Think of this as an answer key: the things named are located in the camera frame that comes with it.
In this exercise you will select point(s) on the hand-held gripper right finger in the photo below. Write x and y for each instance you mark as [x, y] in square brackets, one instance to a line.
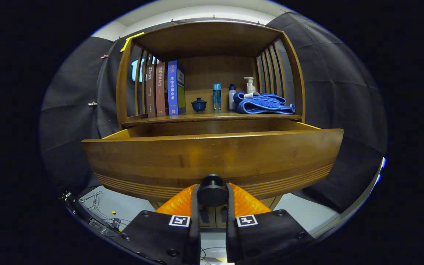
[271, 235]

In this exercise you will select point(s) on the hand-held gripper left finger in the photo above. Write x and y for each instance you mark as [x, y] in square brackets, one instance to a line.
[153, 235]

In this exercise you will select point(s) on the black drawer knob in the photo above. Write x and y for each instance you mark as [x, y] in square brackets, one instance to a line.
[212, 193]

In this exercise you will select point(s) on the wooden drawer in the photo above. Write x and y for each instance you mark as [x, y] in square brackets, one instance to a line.
[212, 158]

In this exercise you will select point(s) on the wooden cabinet door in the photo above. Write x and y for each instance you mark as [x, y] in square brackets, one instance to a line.
[212, 217]
[218, 217]

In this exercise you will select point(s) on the wooden countertop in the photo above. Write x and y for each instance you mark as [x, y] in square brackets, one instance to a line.
[212, 116]

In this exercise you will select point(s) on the wooden cabinet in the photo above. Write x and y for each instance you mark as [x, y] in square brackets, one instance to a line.
[215, 40]

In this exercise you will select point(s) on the blue folded towel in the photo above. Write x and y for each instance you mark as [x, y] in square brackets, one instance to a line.
[260, 105]

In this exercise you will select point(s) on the blue lidded teacup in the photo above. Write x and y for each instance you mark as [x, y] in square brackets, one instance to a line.
[198, 106]

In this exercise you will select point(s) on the white bottle blue cap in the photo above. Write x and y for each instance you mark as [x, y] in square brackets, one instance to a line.
[232, 99]

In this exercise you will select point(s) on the dark brown book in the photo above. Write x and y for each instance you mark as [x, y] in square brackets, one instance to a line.
[151, 92]

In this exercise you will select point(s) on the reddish brown book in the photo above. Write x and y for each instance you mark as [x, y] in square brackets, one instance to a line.
[160, 92]

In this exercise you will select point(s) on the clear blue tall bottle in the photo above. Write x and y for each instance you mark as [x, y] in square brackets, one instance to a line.
[217, 97]

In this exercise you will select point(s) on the blue book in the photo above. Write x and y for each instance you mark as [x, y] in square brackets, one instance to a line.
[172, 88]

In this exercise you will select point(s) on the white pump bottle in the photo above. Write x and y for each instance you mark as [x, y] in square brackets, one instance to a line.
[250, 87]

